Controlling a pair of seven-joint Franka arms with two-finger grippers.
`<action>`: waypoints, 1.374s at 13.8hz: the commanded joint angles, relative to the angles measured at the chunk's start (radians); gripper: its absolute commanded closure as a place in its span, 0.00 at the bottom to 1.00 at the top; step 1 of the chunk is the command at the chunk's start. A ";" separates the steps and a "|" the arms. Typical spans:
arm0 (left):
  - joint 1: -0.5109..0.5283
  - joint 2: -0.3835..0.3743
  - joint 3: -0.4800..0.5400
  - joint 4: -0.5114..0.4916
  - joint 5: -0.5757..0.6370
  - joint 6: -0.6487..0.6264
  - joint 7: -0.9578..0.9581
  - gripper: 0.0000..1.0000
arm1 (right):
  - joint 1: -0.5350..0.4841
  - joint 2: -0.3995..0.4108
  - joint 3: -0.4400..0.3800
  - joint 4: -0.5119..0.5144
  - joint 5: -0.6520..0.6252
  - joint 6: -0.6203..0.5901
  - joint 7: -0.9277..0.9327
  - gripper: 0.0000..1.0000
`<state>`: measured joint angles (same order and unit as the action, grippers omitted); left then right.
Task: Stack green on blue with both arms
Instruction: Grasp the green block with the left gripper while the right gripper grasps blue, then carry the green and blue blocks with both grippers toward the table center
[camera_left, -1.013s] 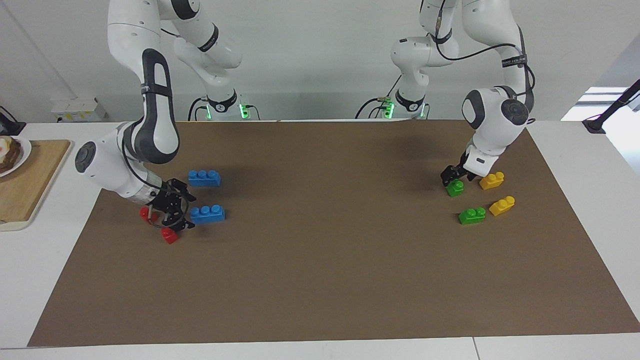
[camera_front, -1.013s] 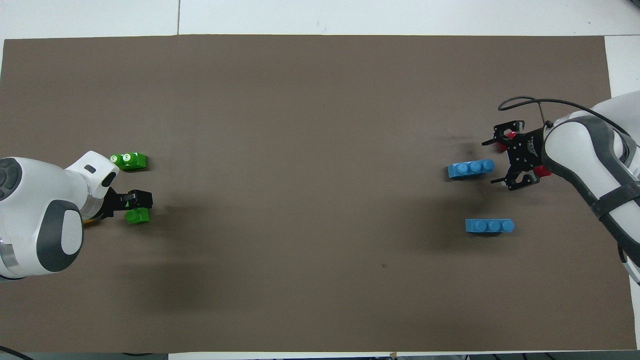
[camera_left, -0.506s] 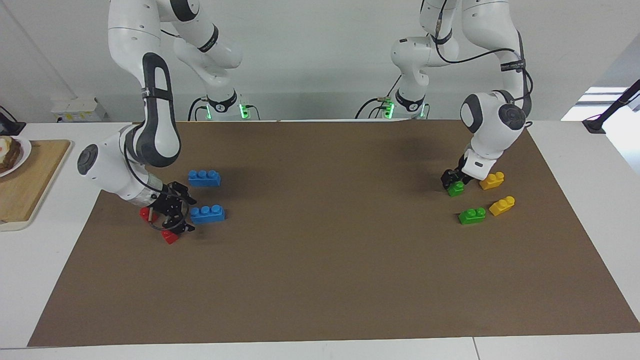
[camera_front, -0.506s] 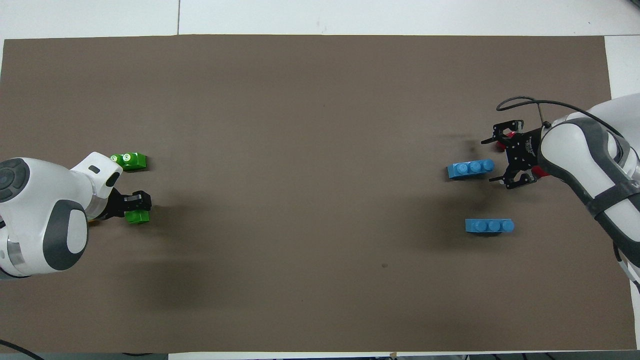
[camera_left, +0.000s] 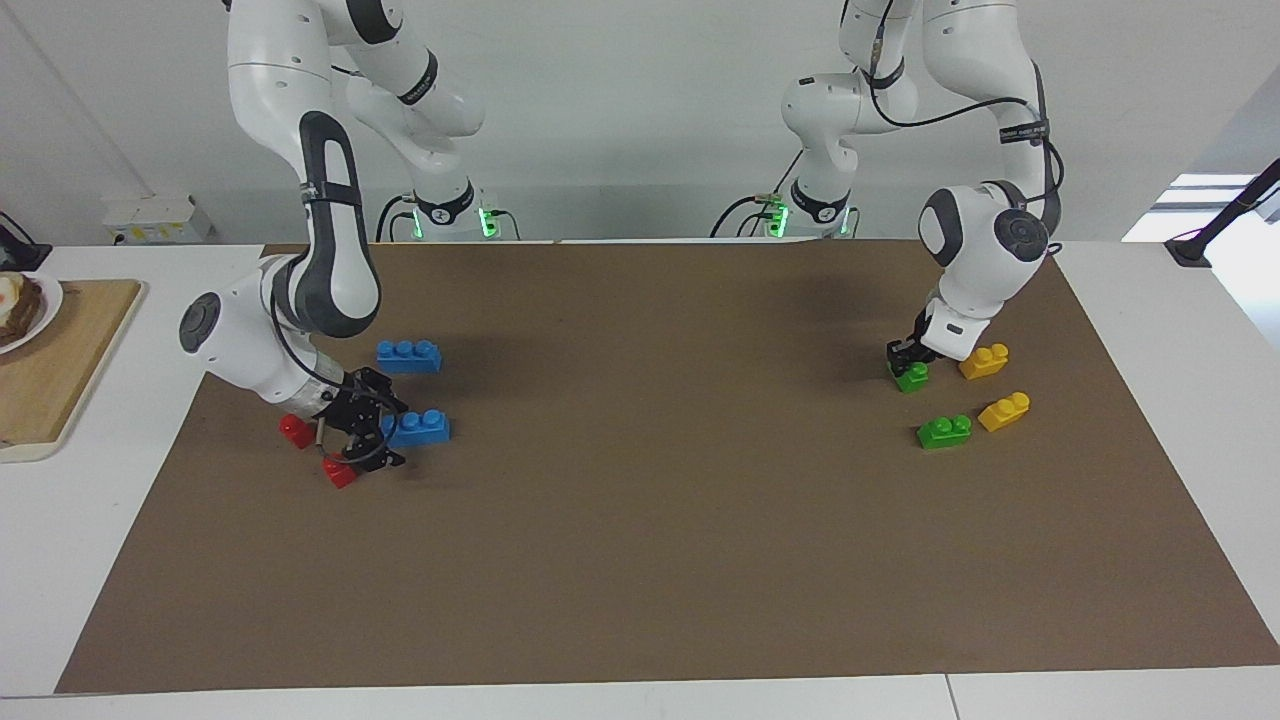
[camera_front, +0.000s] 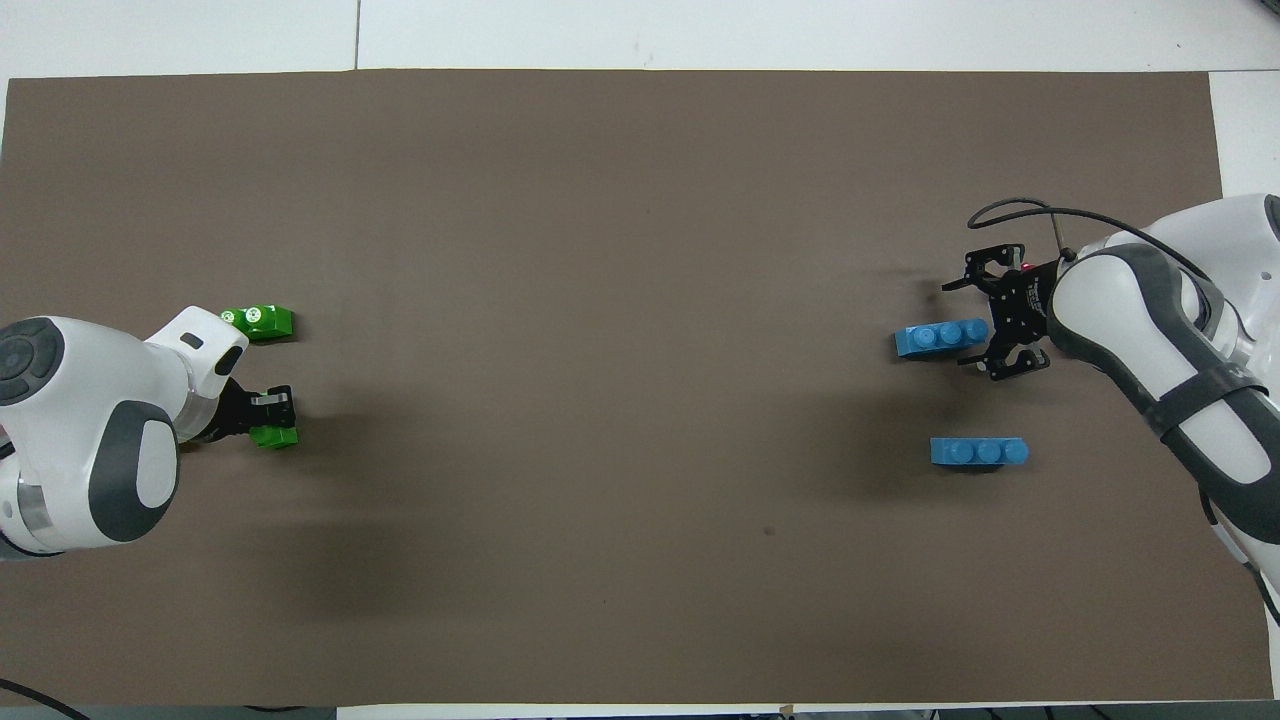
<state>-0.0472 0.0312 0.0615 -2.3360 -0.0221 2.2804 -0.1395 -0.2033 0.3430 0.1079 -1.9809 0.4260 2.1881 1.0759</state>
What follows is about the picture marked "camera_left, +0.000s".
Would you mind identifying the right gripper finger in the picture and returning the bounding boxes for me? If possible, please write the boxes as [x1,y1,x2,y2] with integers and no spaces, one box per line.
[343,430,407,472]
[362,368,410,416]

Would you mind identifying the blue three-stud brick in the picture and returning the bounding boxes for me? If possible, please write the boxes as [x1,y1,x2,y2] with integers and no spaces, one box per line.
[385,410,452,449]
[376,340,443,375]

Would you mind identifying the yellow two-stud brick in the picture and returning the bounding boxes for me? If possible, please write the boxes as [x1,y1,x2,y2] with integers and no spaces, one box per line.
[978,391,1032,433]
[958,343,1010,381]

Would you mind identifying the green brick white-printed studs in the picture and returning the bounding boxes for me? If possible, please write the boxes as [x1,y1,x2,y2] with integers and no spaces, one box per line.
[916,414,973,450]

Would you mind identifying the black stand with pole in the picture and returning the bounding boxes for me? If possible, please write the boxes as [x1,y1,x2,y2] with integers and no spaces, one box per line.
[1164,158,1280,269]

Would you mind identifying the brown paper table mat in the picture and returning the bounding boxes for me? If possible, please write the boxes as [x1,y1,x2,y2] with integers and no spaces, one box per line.
[55,238,1280,695]

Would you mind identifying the wooden cutting board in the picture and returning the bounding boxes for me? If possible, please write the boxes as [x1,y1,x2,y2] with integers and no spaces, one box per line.
[0,279,147,463]

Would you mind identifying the white plate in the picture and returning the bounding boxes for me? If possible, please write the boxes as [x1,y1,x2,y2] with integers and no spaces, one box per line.
[0,272,64,356]

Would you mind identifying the toast with egg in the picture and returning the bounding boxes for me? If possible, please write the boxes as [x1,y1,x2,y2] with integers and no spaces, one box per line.
[0,275,44,348]

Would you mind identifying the black device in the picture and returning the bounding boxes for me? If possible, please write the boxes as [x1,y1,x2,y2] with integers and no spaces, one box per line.
[0,212,53,273]

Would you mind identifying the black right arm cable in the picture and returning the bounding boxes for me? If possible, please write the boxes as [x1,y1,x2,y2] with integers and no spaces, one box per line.
[268,285,401,469]

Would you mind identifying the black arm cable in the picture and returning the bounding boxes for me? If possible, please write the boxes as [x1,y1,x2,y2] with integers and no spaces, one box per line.
[268,285,401,469]
[866,0,1065,263]

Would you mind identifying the black base cable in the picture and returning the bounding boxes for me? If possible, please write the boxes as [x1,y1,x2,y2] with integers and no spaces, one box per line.
[375,193,419,243]
[710,150,793,239]

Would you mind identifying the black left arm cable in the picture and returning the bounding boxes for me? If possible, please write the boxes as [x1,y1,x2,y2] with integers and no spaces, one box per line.
[866,0,1065,263]

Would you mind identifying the white wall socket box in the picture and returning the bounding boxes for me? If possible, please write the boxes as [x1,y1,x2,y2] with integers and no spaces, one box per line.
[103,195,216,247]

